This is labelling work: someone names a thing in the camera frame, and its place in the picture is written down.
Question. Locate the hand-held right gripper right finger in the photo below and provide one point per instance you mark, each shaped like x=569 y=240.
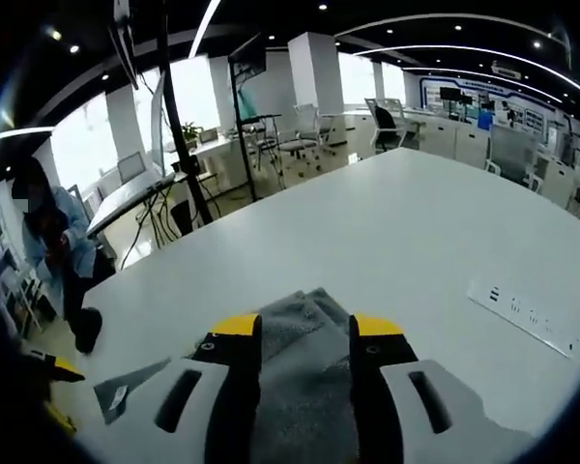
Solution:
x=454 y=415

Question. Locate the black pole stand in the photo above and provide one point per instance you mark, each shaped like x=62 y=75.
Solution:
x=179 y=121

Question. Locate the white mesh office chair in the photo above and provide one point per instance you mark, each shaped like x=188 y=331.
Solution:
x=314 y=125
x=273 y=135

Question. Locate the ceiling air conditioner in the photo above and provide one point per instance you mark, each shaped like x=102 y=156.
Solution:
x=506 y=71

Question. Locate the black monitor stand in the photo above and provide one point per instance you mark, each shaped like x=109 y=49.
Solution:
x=246 y=55

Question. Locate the white tilted desk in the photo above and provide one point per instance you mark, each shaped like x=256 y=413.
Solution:
x=125 y=200

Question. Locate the white table socket panel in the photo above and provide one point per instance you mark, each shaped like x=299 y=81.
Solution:
x=512 y=309

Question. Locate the white cabinet row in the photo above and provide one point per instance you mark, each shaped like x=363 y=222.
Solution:
x=454 y=140

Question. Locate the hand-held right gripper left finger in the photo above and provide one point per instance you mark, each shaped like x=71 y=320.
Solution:
x=140 y=435

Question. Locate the small potted plant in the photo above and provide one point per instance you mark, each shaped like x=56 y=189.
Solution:
x=192 y=133

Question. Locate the white table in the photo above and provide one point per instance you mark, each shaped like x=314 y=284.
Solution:
x=367 y=241

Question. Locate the white office chair black cushion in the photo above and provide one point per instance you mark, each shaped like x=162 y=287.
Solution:
x=391 y=121

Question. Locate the grey mesh office chair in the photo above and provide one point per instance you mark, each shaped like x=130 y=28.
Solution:
x=510 y=152

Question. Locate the grey towel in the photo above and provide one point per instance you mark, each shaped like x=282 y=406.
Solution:
x=304 y=386

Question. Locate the silver laptop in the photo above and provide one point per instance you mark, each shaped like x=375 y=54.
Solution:
x=133 y=166

